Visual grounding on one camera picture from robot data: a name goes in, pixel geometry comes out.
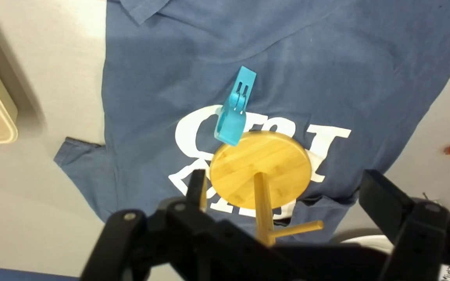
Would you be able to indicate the blue plastic clip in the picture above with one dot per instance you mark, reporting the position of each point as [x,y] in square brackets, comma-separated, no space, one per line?
[233,111]

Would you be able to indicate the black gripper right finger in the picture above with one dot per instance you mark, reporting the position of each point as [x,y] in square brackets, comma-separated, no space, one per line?
[417,239]

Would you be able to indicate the blue t-shirt white print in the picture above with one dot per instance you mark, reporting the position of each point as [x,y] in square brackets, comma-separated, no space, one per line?
[339,63]

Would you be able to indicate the white bowl with toys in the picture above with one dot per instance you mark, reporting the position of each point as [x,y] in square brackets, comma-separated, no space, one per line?
[360,235]

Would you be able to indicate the wooden mug tree hanger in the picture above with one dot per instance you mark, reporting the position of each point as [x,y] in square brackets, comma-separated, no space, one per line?
[257,157]

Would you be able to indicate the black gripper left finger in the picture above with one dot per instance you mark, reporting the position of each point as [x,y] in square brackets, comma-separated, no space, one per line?
[132,244]

